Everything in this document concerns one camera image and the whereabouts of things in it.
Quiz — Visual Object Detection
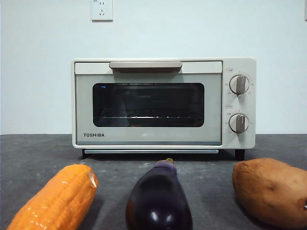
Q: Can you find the glass-windowed oven door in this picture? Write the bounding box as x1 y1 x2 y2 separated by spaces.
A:
74 61 223 146

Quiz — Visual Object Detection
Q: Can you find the dark purple eggplant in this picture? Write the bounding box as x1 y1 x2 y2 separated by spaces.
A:
126 158 193 230

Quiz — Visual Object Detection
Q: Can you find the cream Toshiba toaster oven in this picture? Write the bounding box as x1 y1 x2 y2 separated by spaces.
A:
71 57 257 161

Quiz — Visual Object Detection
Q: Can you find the silver crumb tray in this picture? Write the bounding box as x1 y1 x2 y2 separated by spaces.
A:
83 149 220 155

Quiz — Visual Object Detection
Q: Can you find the cream timer knob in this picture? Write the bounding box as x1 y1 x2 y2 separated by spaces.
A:
228 113 250 134

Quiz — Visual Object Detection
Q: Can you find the cream temperature knob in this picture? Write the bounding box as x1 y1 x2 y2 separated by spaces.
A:
229 74 250 95

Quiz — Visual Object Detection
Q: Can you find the orange corn cob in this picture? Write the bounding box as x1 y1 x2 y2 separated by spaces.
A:
6 164 99 230

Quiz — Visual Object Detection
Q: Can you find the brown sweet potato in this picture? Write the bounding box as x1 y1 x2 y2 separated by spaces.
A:
232 157 307 228

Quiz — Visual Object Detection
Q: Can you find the metal wire oven rack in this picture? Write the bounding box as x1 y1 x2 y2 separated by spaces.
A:
102 115 201 120

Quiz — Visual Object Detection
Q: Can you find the beige oven door handle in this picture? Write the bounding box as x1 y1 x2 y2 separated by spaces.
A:
109 61 183 74

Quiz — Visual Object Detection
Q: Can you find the white wall socket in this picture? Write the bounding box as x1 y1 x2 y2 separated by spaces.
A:
91 0 113 22

